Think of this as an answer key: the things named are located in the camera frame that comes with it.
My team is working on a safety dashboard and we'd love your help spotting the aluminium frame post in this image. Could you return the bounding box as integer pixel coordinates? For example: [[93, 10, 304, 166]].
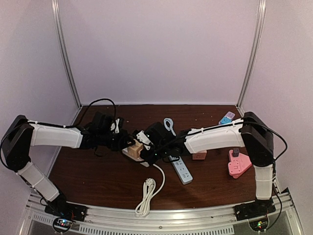
[[236, 0, 267, 110], [51, 0, 82, 109]]

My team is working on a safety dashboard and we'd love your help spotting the white power strip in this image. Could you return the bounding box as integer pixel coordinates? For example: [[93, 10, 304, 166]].
[[122, 148, 149, 167]]

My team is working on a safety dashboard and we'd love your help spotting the small grey plug adapter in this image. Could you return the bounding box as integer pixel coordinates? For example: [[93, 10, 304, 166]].
[[232, 148, 240, 158]]

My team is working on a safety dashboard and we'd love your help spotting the left aluminium frame post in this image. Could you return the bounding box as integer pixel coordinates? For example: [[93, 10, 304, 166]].
[[51, 0, 82, 109]]

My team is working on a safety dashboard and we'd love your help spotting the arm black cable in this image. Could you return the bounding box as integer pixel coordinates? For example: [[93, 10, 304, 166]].
[[242, 117, 288, 167], [0, 98, 118, 167]]

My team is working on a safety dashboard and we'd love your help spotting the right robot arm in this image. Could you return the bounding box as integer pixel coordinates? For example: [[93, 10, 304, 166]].
[[136, 112, 275, 216]]

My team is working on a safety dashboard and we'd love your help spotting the blue square adapter plug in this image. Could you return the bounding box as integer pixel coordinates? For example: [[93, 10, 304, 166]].
[[219, 116, 232, 125]]

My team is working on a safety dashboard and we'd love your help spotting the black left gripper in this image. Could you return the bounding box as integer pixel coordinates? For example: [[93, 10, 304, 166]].
[[98, 130, 134, 153]]

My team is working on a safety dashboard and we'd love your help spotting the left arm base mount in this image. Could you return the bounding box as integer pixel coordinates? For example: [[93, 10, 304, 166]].
[[45, 201, 88, 222]]

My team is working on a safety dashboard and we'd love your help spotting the blue-grey power strip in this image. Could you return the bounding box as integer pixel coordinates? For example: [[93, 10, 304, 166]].
[[168, 156, 193, 185]]

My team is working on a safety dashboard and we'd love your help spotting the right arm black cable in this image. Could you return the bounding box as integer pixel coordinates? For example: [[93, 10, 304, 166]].
[[242, 117, 288, 167]]

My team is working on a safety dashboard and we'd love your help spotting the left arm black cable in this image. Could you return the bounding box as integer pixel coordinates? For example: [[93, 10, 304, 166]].
[[0, 98, 118, 167]]

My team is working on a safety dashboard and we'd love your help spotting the pink cube socket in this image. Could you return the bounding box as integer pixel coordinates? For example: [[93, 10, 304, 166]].
[[192, 150, 207, 160]]

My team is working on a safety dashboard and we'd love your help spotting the white strip cable with plug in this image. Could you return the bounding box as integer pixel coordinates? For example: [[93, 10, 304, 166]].
[[134, 164, 166, 217]]

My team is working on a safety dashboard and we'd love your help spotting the aluminium front rail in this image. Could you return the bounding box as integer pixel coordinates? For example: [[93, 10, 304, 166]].
[[16, 192, 304, 235]]

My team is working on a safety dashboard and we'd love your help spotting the right aluminium frame post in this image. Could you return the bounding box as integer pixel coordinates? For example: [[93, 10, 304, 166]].
[[236, 0, 267, 110]]

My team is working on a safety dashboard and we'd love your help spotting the pink triangular socket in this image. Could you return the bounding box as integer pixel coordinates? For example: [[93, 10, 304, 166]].
[[228, 149, 252, 179]]

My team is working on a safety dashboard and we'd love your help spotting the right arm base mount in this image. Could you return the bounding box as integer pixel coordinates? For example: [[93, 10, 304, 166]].
[[234, 198, 276, 221]]

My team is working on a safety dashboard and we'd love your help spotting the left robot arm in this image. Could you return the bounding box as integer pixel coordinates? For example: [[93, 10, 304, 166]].
[[0, 112, 135, 217]]

